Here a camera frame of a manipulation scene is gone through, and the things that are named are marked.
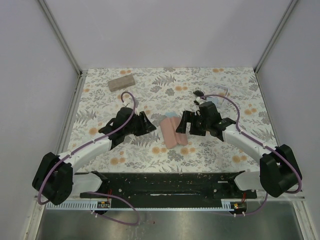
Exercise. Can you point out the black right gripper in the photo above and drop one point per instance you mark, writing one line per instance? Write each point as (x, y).
(187, 117)

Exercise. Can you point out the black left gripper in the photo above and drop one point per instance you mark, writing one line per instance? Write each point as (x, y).
(148, 126)

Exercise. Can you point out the light blue cleaning cloth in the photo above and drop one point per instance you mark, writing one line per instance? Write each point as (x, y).
(170, 114)

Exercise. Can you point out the pink glasses case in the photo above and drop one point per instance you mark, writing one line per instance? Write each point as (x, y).
(168, 129)

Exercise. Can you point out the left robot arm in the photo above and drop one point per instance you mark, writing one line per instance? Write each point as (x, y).
(56, 178)

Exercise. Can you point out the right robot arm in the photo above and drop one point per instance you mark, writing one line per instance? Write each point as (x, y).
(278, 170)

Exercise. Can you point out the black sunglasses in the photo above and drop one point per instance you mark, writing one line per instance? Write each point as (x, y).
(198, 93)

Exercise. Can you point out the floral tablecloth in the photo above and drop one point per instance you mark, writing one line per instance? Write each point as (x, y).
(163, 94)

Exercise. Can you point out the beige glasses case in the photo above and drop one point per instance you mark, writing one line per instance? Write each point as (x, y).
(121, 83)

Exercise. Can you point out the steel floor panel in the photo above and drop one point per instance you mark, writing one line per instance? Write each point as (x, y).
(278, 220)

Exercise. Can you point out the white frame sunglasses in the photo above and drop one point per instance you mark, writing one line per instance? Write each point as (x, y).
(221, 91)

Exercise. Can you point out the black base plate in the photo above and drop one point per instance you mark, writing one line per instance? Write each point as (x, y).
(200, 184)

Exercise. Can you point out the left aluminium frame post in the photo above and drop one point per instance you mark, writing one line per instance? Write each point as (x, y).
(59, 35)

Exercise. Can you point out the aluminium frame post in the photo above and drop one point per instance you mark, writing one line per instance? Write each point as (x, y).
(276, 34)
(59, 35)

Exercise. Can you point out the aluminium front rail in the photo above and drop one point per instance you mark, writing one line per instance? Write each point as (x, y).
(222, 205)

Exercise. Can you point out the white slotted cable duct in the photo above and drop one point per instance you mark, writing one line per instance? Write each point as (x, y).
(90, 205)

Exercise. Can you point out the right aluminium frame post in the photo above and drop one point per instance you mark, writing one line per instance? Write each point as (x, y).
(276, 34)

